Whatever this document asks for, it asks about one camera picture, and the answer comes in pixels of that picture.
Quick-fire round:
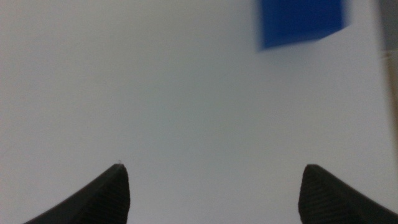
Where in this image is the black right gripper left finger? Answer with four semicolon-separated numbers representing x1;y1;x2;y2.
23;163;131;224

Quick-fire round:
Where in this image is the blue cube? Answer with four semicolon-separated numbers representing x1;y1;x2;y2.
256;0;352;52

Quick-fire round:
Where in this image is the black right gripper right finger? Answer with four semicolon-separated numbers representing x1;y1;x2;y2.
297;164;398;224

